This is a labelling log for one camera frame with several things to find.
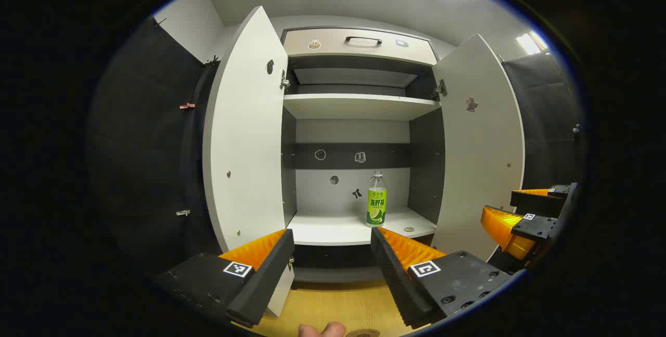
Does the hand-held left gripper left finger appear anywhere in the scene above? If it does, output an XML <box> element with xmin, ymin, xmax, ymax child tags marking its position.
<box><xmin>156</xmin><ymin>229</ymin><xmax>296</xmax><ymax>328</ymax></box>

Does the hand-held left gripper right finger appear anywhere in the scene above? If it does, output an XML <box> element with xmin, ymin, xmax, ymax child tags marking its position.
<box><xmin>370</xmin><ymin>226</ymin><xmax>513</xmax><ymax>329</ymax></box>

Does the grey cabinet door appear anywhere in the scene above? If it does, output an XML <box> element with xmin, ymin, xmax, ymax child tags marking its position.
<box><xmin>431</xmin><ymin>34</ymin><xmax>526</xmax><ymax>262</ymax></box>
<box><xmin>202</xmin><ymin>6</ymin><xmax>296</xmax><ymax>318</ymax></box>

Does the green label clear bottle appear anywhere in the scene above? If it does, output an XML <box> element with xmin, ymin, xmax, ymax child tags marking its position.
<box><xmin>366</xmin><ymin>171</ymin><xmax>388</xmax><ymax>228</ymax></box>

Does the white cabinet shelf board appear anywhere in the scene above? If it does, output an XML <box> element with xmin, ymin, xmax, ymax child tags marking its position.
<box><xmin>284</xmin><ymin>93</ymin><xmax>442</xmax><ymax>121</ymax></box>
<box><xmin>286</xmin><ymin>210</ymin><xmax>438</xmax><ymax>247</ymax></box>

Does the small ceiling light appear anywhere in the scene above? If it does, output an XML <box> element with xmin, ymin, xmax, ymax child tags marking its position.
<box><xmin>516</xmin><ymin>30</ymin><xmax>548</xmax><ymax>56</ymax></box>

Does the black backdrop cloth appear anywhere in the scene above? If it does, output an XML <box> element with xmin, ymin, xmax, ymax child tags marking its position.
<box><xmin>86</xmin><ymin>17</ymin><xmax>586</xmax><ymax>275</ymax></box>

